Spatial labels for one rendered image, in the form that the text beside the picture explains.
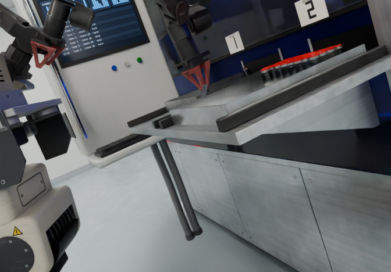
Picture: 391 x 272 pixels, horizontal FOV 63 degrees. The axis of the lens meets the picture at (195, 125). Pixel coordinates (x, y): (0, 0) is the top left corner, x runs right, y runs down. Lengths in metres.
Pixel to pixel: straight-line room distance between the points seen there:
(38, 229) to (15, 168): 0.16
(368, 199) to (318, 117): 0.35
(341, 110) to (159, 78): 0.95
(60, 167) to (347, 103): 5.54
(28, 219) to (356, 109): 0.77
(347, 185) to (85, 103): 1.00
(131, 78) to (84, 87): 0.20
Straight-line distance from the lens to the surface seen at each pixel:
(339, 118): 0.71
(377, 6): 0.74
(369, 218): 0.99
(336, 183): 0.99
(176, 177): 1.63
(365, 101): 0.77
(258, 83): 0.85
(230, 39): 1.11
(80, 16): 1.07
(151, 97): 1.46
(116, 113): 1.41
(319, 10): 0.82
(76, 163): 5.99
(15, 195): 0.88
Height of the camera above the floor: 0.98
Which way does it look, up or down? 9 degrees down
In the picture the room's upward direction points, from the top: 20 degrees counter-clockwise
